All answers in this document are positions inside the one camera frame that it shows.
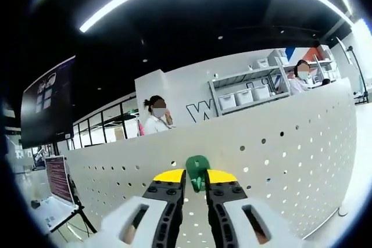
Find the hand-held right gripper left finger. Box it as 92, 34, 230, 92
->
100, 168, 187, 248

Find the black laptop stand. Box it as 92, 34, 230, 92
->
58, 203, 98, 235

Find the black tripod stand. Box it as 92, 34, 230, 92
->
346, 45, 370, 104

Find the large black wall monitor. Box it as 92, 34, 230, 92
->
20, 55, 77, 149

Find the green hook assembly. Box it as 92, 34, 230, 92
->
185, 154, 211, 193

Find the white laptop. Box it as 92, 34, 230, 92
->
28, 156, 80, 233

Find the white perforated mounting plate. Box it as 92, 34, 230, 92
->
62, 77, 359, 248

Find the white storage bin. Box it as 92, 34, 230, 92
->
217, 93, 237, 110
235, 88, 254, 106
252, 85, 271, 101

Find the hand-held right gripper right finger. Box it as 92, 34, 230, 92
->
205, 169, 303, 248

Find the metal shelf rack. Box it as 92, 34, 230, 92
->
207, 56, 292, 116

